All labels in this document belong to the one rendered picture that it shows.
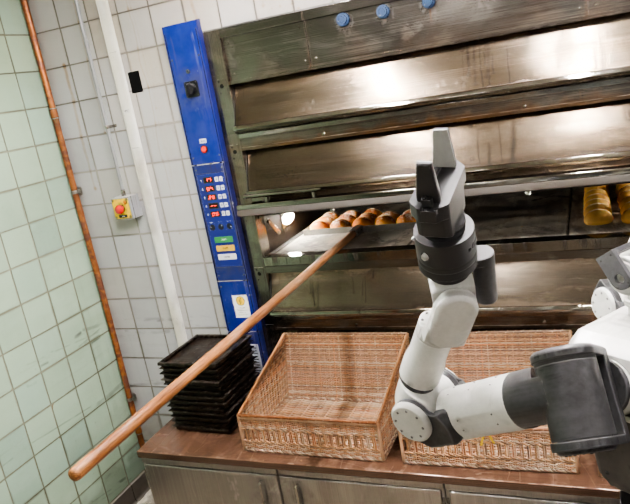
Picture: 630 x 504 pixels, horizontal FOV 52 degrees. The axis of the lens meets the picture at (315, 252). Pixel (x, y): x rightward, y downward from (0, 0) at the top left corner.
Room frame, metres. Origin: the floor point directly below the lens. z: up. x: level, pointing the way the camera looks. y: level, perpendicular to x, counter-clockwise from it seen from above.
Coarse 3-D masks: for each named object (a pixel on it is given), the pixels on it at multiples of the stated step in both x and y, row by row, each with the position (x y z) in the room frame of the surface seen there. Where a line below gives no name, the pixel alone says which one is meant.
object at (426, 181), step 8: (416, 168) 0.83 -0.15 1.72; (424, 168) 0.83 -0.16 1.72; (432, 168) 0.82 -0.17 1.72; (416, 176) 0.84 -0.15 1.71; (424, 176) 0.83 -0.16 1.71; (432, 176) 0.83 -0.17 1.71; (416, 184) 0.84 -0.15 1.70; (424, 184) 0.84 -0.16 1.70; (432, 184) 0.83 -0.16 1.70; (416, 192) 0.85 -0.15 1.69; (424, 192) 0.84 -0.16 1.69; (432, 192) 0.84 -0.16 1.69; (424, 200) 0.84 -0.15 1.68; (432, 200) 0.84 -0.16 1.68; (440, 200) 0.84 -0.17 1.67
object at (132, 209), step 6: (114, 198) 2.84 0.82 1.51; (120, 198) 2.83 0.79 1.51; (126, 198) 2.81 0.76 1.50; (132, 198) 2.83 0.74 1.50; (138, 198) 2.87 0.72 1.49; (114, 204) 2.84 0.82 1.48; (120, 204) 2.83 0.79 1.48; (126, 204) 2.81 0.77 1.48; (132, 204) 2.82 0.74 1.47; (138, 204) 2.86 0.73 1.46; (114, 210) 2.84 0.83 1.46; (126, 210) 2.82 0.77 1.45; (132, 210) 2.81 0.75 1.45; (138, 210) 2.85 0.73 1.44; (120, 216) 2.83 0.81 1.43; (126, 216) 2.82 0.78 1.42; (132, 216) 2.81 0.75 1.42; (138, 216) 2.84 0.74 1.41
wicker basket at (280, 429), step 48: (288, 336) 2.58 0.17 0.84; (336, 336) 2.49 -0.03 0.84; (384, 336) 2.40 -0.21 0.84; (288, 384) 2.54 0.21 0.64; (336, 384) 2.45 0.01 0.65; (384, 384) 2.37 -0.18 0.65; (240, 432) 2.18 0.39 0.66; (288, 432) 2.10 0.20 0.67; (336, 432) 2.02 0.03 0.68; (384, 432) 1.99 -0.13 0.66
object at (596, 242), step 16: (496, 240) 2.30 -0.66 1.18; (512, 240) 2.26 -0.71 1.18; (528, 240) 2.23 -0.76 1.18; (544, 240) 2.19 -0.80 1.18; (560, 240) 2.16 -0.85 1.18; (576, 240) 2.14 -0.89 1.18; (592, 240) 2.12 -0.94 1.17; (608, 240) 2.10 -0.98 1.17; (624, 240) 2.08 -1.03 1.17; (272, 256) 2.64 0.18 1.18; (288, 256) 2.60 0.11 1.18; (304, 256) 2.57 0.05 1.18; (320, 256) 2.54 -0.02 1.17; (336, 256) 2.51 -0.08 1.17; (352, 256) 2.48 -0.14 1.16; (368, 256) 2.45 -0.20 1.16; (384, 256) 2.43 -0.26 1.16; (400, 256) 2.40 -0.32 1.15; (416, 256) 2.38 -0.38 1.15
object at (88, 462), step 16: (304, 272) 2.23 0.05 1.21; (288, 288) 2.09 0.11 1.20; (272, 304) 1.97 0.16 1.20; (256, 320) 1.86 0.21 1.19; (240, 336) 1.77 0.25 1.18; (208, 352) 1.65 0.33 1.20; (192, 368) 1.56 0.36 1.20; (176, 384) 1.49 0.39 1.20; (160, 400) 1.42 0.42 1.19; (144, 416) 1.36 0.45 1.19; (128, 432) 1.31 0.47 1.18; (96, 448) 1.24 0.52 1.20; (112, 448) 1.26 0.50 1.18; (80, 464) 1.18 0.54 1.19; (96, 464) 1.21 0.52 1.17
